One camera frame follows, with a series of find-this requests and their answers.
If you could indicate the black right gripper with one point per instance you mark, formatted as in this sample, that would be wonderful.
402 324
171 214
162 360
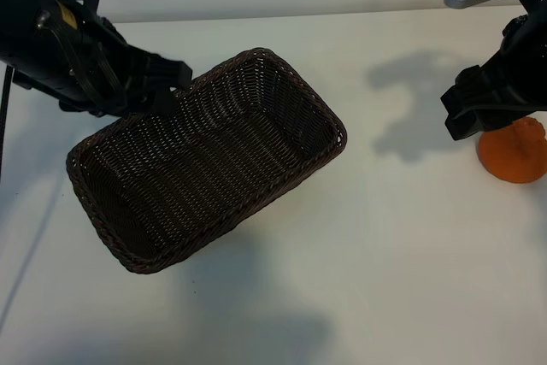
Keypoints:
525 66

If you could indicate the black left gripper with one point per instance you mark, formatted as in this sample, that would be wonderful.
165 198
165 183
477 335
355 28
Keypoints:
64 66

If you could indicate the orange mandarin fruit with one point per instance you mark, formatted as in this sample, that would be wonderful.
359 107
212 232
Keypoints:
513 160

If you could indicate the dark brown wicker basket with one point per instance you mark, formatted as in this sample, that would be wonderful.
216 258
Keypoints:
205 160

